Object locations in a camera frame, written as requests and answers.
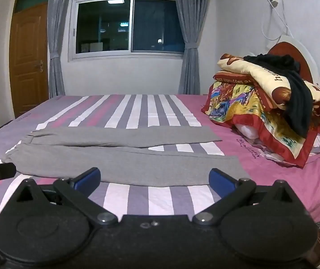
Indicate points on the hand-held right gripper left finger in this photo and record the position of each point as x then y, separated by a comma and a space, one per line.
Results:
88, 178

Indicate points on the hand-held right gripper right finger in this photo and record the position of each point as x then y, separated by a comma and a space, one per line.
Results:
221, 180

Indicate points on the white pillow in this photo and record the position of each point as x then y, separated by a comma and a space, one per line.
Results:
246, 131

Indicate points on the colourful red-edged blanket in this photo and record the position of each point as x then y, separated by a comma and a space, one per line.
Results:
232, 103

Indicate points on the striped pink bed sheet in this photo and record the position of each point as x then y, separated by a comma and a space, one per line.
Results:
148, 109

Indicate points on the grey curtain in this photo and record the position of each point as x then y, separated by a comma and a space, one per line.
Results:
55, 75
189, 70

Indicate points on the black garment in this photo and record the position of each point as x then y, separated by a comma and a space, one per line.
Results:
297, 103

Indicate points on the cream printed blanket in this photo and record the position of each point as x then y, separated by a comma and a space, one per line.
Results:
260, 75

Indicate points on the brown wooden door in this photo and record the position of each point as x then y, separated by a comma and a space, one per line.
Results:
28, 61

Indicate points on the red and white headboard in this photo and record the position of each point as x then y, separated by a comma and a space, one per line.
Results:
288, 49

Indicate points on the sliding glass window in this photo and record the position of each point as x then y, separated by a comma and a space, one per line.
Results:
104, 28

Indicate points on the white wall charger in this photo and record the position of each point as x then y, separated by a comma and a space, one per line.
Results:
273, 0

